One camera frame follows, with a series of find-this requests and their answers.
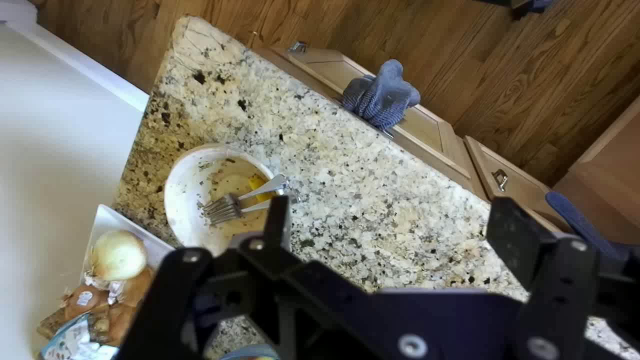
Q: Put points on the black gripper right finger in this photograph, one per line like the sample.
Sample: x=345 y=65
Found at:
x=556 y=293

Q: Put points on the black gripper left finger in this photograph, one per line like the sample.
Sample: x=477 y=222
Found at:
x=174 y=300

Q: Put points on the white ceramic bowl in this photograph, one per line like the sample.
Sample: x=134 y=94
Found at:
x=183 y=200

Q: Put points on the white garlic bulb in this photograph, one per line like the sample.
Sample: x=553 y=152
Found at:
x=115 y=290

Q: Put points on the yellow onion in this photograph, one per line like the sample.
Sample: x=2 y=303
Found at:
x=119 y=255

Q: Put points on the white rectangular plate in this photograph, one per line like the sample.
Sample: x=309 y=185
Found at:
x=100 y=220

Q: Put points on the blue white food package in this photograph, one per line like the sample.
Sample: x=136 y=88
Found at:
x=67 y=340

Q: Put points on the narrow wooden drawer front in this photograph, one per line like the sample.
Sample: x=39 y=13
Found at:
x=521 y=180

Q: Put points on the wide wooden drawer front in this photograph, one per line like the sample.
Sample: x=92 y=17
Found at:
x=426 y=130

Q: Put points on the blue grey hanging towel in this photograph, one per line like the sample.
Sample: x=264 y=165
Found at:
x=383 y=97

